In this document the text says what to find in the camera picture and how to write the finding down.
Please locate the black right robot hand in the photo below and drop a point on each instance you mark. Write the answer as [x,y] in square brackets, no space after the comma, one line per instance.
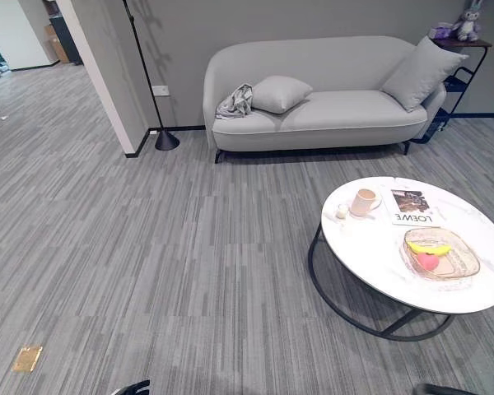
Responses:
[444,390]

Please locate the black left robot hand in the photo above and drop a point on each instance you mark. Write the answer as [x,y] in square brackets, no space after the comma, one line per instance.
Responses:
[135,388]

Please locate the black clothes rack stand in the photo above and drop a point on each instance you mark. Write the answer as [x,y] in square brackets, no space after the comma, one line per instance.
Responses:
[166,139]

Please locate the light grey sofa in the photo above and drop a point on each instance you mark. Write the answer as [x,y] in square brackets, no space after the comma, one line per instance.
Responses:
[346,111]

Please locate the brass floor socket cover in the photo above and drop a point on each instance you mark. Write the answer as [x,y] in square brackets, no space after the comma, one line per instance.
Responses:
[26,359]

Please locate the pink toy peach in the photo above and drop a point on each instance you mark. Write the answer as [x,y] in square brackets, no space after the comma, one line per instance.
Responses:
[427,261]

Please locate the clear glass fruit tray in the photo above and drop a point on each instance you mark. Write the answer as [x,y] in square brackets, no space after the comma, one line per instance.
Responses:
[440,259]

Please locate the round white marble coffee table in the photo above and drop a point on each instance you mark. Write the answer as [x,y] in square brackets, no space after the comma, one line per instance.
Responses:
[378,263]

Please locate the yellow toy banana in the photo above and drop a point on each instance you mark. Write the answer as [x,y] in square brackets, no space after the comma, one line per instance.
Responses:
[429,248]

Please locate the LOEWE magazine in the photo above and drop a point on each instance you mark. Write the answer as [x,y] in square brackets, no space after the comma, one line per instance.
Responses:
[413,210]

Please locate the pink ceramic mug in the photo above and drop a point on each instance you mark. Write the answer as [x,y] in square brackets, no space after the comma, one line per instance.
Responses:
[362,202]

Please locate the crumpled grey garment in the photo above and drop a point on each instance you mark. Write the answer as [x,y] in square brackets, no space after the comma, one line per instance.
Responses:
[235,103]

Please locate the black metal side shelf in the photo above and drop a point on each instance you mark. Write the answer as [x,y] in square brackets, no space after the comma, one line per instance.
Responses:
[461,78]

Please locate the large grey cushion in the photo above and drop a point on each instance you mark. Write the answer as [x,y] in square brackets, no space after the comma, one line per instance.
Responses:
[422,74]

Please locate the small grey cushion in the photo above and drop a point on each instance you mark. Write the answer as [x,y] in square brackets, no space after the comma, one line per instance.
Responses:
[281,94]

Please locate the brown cardboard box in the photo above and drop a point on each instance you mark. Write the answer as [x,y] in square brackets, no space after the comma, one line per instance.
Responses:
[53,45]

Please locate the purple tissue box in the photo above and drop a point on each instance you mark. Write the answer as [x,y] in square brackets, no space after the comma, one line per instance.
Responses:
[439,31]

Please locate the purple plush bunny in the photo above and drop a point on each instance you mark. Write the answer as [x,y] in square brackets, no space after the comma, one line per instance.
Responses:
[469,22]

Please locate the white wall socket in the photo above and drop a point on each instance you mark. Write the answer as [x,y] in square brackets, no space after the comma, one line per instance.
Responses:
[161,89]

